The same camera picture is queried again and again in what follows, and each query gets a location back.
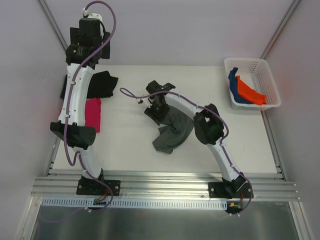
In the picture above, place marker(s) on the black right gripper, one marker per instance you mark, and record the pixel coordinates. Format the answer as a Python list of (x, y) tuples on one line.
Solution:
[(155, 113)]

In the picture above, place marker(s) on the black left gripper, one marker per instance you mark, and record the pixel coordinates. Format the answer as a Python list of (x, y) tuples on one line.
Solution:
[(106, 50)]

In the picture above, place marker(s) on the grey t shirt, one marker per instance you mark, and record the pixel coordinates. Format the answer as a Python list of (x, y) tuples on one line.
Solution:
[(176, 128)]

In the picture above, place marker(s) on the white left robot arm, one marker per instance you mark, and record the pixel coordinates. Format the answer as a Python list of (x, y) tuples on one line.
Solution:
[(82, 55)]

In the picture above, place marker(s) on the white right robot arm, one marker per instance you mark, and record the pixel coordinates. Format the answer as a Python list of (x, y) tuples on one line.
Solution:
[(209, 128)]

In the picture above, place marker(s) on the black folded t shirt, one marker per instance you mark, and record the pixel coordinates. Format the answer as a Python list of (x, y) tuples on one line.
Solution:
[(101, 85)]

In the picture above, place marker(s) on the pink folded t shirt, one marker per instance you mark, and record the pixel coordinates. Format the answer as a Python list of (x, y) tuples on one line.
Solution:
[(93, 113)]

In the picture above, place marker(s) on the blue t shirt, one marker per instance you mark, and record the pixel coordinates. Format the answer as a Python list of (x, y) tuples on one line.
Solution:
[(233, 86)]

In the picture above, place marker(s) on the orange t shirt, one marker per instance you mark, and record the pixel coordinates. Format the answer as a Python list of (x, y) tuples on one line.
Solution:
[(249, 95)]

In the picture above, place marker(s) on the white plastic basket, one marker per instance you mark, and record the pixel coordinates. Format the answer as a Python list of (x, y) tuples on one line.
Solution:
[(255, 73)]

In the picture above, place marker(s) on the left aluminium corner post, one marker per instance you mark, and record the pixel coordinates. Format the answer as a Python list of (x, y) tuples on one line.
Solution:
[(54, 27)]

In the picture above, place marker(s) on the aluminium corner post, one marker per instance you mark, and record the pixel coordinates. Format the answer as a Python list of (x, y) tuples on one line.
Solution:
[(281, 27), (54, 27)]

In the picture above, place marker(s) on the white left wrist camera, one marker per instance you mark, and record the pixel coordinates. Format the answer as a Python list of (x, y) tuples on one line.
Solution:
[(91, 15)]

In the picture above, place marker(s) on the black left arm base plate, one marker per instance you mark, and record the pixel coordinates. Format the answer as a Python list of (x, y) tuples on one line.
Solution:
[(90, 187)]

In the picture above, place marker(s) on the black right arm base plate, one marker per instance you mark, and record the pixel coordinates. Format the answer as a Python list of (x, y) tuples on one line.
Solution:
[(238, 188)]

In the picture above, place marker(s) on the white slotted cable duct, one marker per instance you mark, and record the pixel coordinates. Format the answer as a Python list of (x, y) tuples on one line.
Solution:
[(135, 203)]

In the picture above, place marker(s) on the aluminium mounting rail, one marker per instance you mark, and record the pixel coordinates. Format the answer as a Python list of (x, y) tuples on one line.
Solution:
[(166, 185)]

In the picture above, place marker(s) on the right aluminium corner post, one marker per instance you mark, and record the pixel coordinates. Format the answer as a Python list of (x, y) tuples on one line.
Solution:
[(281, 27)]

